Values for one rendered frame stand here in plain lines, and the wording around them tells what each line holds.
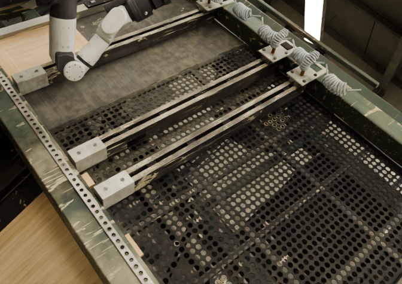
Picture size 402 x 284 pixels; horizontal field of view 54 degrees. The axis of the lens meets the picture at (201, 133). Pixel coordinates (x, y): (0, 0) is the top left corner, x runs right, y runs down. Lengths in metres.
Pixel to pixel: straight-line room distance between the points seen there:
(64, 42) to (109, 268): 0.78
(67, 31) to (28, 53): 0.53
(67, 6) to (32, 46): 0.60
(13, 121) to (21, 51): 0.46
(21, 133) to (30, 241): 0.44
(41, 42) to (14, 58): 0.16
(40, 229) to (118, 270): 0.55
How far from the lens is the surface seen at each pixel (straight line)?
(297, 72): 1.89
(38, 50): 2.02
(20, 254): 1.79
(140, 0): 1.55
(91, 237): 1.34
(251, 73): 1.86
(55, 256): 1.69
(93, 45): 1.57
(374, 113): 1.88
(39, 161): 1.53
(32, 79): 1.80
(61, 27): 1.50
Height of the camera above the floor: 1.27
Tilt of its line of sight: 2 degrees up
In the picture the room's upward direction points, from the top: 46 degrees clockwise
